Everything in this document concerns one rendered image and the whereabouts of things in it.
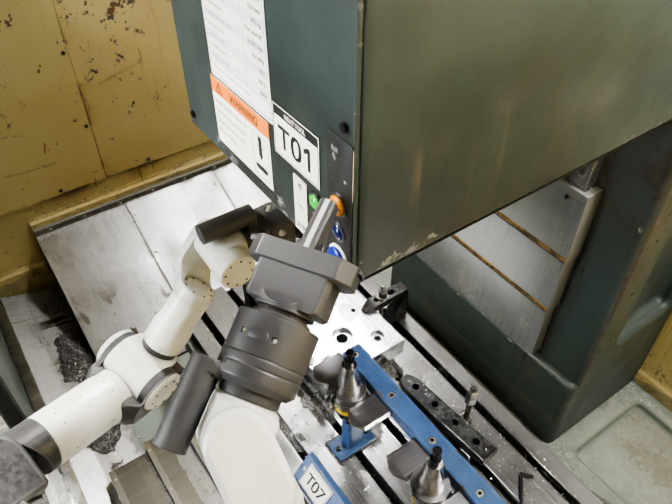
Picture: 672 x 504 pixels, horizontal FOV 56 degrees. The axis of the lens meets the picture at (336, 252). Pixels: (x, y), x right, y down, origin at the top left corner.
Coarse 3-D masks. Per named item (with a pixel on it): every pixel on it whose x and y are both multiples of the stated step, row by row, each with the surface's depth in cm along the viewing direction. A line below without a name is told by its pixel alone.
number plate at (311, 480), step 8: (312, 464) 131; (312, 472) 130; (304, 480) 131; (312, 480) 130; (320, 480) 129; (304, 488) 131; (312, 488) 130; (320, 488) 128; (328, 488) 127; (312, 496) 129; (320, 496) 128; (328, 496) 127
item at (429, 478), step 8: (424, 464) 96; (440, 464) 95; (424, 472) 96; (432, 472) 94; (440, 472) 95; (416, 480) 100; (424, 480) 96; (432, 480) 96; (440, 480) 96; (424, 488) 97; (432, 488) 97; (440, 488) 97; (432, 496) 98
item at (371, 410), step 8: (368, 400) 112; (376, 400) 112; (352, 408) 110; (360, 408) 110; (368, 408) 110; (376, 408) 110; (384, 408) 110; (352, 416) 109; (360, 416) 109; (368, 416) 109; (376, 416) 109; (384, 416) 109; (352, 424) 108; (360, 424) 108; (368, 424) 108
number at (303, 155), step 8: (296, 136) 72; (296, 144) 73; (304, 144) 71; (296, 152) 74; (304, 152) 72; (312, 152) 70; (296, 160) 74; (304, 160) 73; (312, 160) 71; (304, 168) 74; (312, 168) 72; (312, 176) 73
